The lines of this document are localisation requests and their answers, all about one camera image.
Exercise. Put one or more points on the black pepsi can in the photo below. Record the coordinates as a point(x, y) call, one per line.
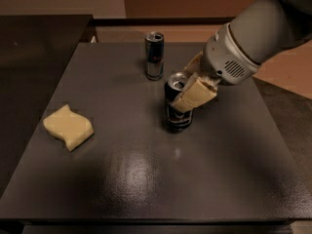
point(176, 117)

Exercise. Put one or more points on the redbull can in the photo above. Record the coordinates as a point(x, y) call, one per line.
point(154, 54)

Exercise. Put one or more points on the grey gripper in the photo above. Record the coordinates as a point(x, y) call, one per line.
point(224, 57)

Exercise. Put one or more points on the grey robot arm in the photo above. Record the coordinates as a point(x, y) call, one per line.
point(269, 27)

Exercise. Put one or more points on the yellow sponge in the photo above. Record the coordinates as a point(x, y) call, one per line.
point(72, 128)

